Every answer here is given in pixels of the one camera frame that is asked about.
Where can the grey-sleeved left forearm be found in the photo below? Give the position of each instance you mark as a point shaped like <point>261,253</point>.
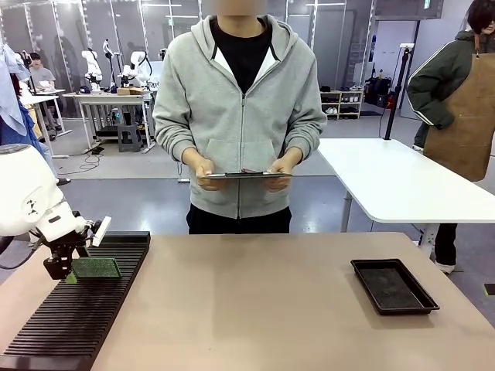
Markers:
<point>305,143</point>

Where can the person in brown apron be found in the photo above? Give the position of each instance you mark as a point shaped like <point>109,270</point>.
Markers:
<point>460,116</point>

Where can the black bags pile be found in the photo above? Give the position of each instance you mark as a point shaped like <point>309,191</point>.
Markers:
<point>379,92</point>

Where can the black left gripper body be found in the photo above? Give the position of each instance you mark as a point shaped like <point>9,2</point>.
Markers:
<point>63,247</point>

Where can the white slim background stand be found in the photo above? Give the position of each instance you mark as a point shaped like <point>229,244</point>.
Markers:
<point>110,65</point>

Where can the black shallow plastic tray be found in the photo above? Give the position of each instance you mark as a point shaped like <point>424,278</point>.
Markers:
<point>392,286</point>

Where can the black slotted PCB rack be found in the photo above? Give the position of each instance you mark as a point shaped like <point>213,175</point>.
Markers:
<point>77,309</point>

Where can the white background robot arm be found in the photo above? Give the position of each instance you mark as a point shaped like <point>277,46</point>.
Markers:
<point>138,69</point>
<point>92,69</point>

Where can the white side table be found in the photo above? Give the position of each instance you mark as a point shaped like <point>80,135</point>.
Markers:
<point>386,181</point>

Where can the person in blue shirt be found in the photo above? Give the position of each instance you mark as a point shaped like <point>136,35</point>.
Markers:
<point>15,96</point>

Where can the white background desk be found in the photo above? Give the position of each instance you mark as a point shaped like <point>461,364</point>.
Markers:
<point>42,100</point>

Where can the green PCB board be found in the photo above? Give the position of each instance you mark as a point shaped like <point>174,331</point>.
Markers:
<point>96,268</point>

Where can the black tripod pole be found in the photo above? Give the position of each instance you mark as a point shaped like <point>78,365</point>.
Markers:
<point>396,92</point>

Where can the grey clipboard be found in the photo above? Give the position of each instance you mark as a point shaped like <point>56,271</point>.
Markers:
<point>247,175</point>

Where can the dark red pen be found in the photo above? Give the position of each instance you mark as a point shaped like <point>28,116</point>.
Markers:
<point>253,171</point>

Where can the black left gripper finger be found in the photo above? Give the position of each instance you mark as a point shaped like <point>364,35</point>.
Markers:
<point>57,268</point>
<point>82,252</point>

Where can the grey-sleeved right forearm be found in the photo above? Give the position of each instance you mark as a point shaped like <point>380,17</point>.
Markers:
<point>174,143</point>

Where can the wooden shoe shelf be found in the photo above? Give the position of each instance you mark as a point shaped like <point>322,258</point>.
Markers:
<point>342,103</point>

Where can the dark cap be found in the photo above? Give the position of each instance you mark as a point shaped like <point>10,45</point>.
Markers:
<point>85,90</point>

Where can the brown cardboard box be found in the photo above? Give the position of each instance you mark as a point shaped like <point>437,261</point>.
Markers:
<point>130,91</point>

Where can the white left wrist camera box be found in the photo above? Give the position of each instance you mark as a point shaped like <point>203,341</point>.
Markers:
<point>101,231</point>

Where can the seated person in grey shirt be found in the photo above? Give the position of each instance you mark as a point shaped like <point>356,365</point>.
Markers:
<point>40,73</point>

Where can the person in grey hoodie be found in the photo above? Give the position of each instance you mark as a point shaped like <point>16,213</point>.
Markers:
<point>239,116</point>

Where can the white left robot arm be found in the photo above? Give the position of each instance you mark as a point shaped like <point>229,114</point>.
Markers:
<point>23,185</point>

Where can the white background workbench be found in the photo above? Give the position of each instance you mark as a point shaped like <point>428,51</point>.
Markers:
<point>112,100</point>

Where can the person's right hand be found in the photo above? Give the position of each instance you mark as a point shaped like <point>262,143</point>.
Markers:
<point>207,181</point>

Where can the grey step stool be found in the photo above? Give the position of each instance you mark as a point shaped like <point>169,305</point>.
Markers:
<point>128,138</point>

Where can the person's left hand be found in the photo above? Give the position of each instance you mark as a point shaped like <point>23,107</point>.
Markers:
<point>280,183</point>

